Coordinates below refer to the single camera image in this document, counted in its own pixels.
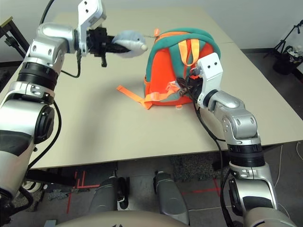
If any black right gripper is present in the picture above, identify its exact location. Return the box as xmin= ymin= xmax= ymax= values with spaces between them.
xmin=176 ymin=76 xmax=204 ymax=100

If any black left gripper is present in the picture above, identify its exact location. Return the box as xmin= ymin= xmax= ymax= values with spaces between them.
xmin=88 ymin=26 xmax=130 ymax=68

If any grey plush dolphin toy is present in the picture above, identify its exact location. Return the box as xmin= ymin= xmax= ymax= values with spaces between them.
xmin=111 ymin=30 xmax=149 ymax=59

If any orange and teal backpack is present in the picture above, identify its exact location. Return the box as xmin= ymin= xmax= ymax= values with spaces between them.
xmin=116 ymin=27 xmax=222 ymax=111

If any black framed side table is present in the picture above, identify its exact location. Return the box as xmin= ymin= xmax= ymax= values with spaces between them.
xmin=0 ymin=16 xmax=31 ymax=62

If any black clamp pole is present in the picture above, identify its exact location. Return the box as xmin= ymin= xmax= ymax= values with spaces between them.
xmin=3 ymin=25 xmax=16 ymax=47

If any dark grey robot right leg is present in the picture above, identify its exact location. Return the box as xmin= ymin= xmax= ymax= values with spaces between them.
xmin=153 ymin=170 xmax=190 ymax=225

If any dark grey robot leg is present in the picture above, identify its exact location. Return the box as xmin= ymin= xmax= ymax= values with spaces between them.
xmin=89 ymin=175 xmax=130 ymax=215
xmin=153 ymin=170 xmax=190 ymax=225

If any dark grey robot left leg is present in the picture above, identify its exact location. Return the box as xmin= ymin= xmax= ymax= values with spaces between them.
xmin=89 ymin=175 xmax=130 ymax=215

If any black table foot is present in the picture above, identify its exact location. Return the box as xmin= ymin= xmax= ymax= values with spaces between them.
xmin=25 ymin=168 xmax=77 ymax=188

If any beige robot torso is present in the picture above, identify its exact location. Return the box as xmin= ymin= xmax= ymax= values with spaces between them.
xmin=53 ymin=210 xmax=190 ymax=227

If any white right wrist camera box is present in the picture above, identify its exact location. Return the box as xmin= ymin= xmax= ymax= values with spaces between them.
xmin=197 ymin=52 xmax=224 ymax=110

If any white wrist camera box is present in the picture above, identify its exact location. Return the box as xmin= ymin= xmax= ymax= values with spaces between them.
xmin=197 ymin=52 xmax=224 ymax=110
xmin=77 ymin=0 xmax=107 ymax=57

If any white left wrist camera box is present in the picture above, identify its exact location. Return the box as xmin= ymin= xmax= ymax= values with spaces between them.
xmin=77 ymin=0 xmax=107 ymax=57

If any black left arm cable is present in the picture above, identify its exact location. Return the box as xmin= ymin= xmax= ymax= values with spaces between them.
xmin=25 ymin=0 xmax=83 ymax=171

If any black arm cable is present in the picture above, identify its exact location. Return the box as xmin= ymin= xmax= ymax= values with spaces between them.
xmin=192 ymin=98 xmax=235 ymax=227
xmin=25 ymin=0 xmax=83 ymax=171

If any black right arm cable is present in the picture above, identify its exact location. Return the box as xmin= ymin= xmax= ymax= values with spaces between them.
xmin=192 ymin=98 xmax=235 ymax=227

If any black camera tripod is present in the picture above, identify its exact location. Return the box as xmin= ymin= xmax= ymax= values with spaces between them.
xmin=263 ymin=19 xmax=303 ymax=76

